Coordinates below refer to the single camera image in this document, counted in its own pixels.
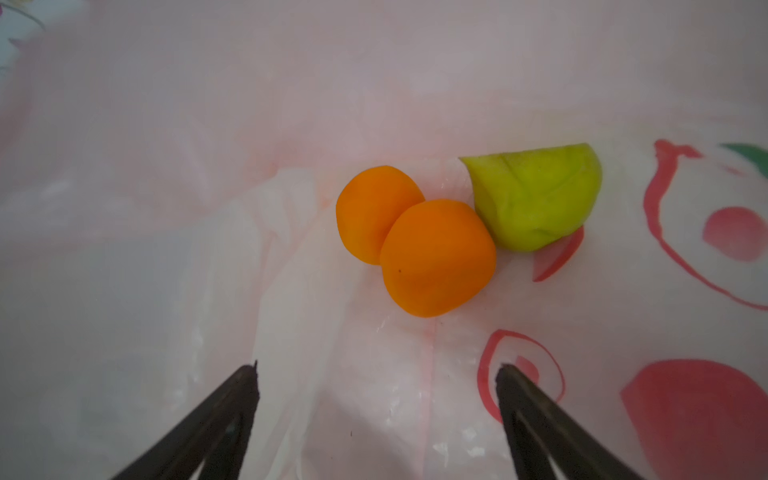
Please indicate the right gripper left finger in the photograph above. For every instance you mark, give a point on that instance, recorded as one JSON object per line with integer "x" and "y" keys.
{"x": 211, "y": 441}

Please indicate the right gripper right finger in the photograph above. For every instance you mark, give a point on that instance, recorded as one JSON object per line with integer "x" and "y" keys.
{"x": 542, "y": 436}

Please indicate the orange fruit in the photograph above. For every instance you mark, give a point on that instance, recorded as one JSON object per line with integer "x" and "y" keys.
{"x": 437, "y": 256}
{"x": 368, "y": 207}

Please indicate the green fruit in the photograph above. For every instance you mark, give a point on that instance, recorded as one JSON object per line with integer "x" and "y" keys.
{"x": 531, "y": 199}

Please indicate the pink plastic bag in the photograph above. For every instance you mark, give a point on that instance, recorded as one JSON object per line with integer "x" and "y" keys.
{"x": 169, "y": 175}

